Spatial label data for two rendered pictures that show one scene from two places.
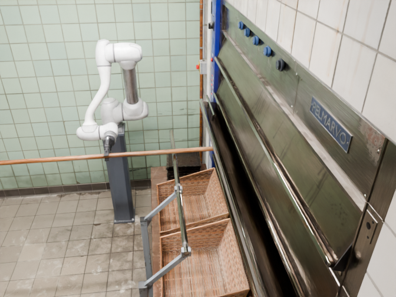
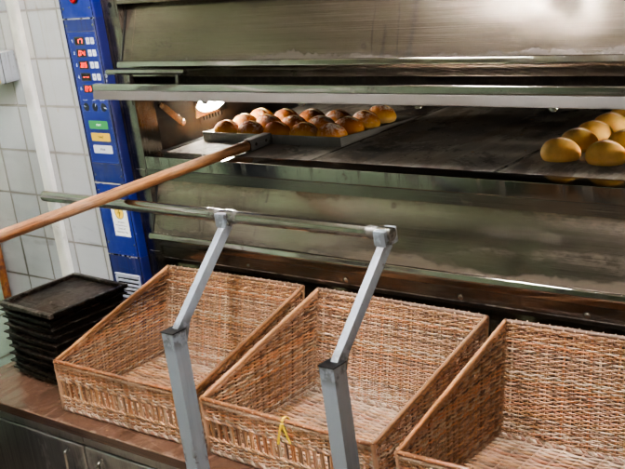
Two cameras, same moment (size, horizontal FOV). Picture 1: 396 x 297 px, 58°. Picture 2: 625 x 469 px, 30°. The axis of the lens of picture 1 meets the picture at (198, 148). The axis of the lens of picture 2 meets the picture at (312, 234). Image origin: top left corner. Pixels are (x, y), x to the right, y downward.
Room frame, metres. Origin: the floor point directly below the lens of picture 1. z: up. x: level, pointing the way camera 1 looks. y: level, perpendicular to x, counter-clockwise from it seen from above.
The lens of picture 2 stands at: (-0.51, 1.68, 1.88)
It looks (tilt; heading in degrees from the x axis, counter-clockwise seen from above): 16 degrees down; 320
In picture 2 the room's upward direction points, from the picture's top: 8 degrees counter-clockwise
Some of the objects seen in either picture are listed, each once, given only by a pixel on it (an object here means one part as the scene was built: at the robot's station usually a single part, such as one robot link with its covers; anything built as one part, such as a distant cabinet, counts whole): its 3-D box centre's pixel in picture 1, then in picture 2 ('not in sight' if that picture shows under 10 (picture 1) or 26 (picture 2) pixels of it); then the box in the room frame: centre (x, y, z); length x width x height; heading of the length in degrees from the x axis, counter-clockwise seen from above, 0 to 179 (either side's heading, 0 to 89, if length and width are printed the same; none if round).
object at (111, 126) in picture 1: (109, 131); not in sight; (2.32, 0.65, 1.20); 0.16 x 0.13 x 0.11; 7
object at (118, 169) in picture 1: (119, 175); not in sight; (2.73, 0.74, 0.50); 0.21 x 0.21 x 1.00; 7
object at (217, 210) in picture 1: (190, 205); (181, 347); (2.05, 0.06, 0.72); 0.56 x 0.49 x 0.28; 8
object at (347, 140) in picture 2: not in sight; (308, 124); (2.13, -0.57, 1.19); 0.55 x 0.36 x 0.03; 7
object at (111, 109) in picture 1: (111, 111); not in sight; (2.73, 0.73, 1.17); 0.18 x 0.16 x 0.22; 99
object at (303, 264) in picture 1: (253, 147); (365, 26); (1.52, -0.27, 1.54); 1.79 x 0.11 x 0.19; 7
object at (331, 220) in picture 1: (257, 98); not in sight; (1.52, -0.27, 1.80); 1.79 x 0.11 x 0.19; 7
